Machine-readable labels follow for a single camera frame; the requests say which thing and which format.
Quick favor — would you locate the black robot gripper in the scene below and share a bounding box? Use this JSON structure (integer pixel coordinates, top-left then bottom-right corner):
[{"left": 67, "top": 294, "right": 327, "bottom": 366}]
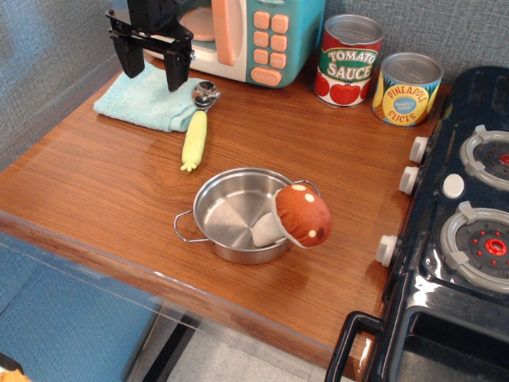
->
[{"left": 106, "top": 1, "right": 193, "bottom": 92}]

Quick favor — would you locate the light blue cloth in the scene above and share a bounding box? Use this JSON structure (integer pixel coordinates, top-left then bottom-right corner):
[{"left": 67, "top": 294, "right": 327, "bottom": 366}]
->
[{"left": 93, "top": 62, "right": 201, "bottom": 132}]

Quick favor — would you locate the spoon with green handle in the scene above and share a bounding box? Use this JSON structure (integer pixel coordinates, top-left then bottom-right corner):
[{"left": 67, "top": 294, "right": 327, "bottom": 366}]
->
[{"left": 181, "top": 80, "right": 220, "bottom": 172}]

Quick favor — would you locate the toy microwave oven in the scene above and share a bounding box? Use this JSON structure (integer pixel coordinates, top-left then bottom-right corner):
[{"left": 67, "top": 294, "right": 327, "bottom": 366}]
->
[{"left": 142, "top": 0, "right": 327, "bottom": 89}]

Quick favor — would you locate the small steel pot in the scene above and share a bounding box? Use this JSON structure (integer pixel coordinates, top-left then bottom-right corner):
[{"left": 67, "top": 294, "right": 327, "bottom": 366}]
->
[{"left": 173, "top": 167, "right": 321, "bottom": 265}]

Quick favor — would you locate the tomato sauce can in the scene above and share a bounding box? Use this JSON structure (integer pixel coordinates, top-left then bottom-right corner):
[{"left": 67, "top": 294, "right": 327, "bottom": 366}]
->
[{"left": 314, "top": 14, "right": 384, "bottom": 107}]

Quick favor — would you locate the brown plush mushroom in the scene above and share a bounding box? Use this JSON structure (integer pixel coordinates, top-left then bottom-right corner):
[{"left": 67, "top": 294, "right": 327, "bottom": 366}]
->
[{"left": 251, "top": 184, "right": 332, "bottom": 248}]

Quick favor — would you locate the pineapple slices can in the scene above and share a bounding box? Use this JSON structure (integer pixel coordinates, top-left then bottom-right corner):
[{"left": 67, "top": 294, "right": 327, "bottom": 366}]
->
[{"left": 372, "top": 52, "right": 444, "bottom": 127}]

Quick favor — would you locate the clear acrylic table guard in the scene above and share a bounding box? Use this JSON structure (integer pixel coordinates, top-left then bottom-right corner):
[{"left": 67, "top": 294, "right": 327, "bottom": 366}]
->
[{"left": 0, "top": 210, "right": 375, "bottom": 382}]

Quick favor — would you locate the white stove knob upper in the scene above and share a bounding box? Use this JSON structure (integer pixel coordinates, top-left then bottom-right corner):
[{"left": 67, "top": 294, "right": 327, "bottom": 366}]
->
[{"left": 409, "top": 136, "right": 429, "bottom": 164}]

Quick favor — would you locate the white stove knob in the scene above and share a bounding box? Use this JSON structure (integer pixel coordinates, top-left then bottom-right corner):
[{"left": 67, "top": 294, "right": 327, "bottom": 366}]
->
[
  {"left": 398, "top": 166, "right": 419, "bottom": 195},
  {"left": 375, "top": 236, "right": 398, "bottom": 267},
  {"left": 409, "top": 136, "right": 429, "bottom": 164}
]

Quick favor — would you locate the white stove knob middle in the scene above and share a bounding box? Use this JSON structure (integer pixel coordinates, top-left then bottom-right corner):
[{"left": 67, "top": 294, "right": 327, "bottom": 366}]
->
[{"left": 398, "top": 166, "right": 419, "bottom": 195}]

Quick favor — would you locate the white stove knob lower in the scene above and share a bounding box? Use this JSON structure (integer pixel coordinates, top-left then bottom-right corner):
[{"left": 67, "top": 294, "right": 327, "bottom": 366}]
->
[{"left": 375, "top": 236, "right": 398, "bottom": 267}]

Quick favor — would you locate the orange object bottom left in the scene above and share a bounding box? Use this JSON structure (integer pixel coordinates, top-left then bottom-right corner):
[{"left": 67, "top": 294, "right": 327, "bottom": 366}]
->
[{"left": 0, "top": 353, "right": 31, "bottom": 382}]

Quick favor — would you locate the black toy stove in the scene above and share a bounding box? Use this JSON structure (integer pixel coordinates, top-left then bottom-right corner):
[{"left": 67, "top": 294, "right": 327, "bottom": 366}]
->
[{"left": 326, "top": 66, "right": 508, "bottom": 381}]

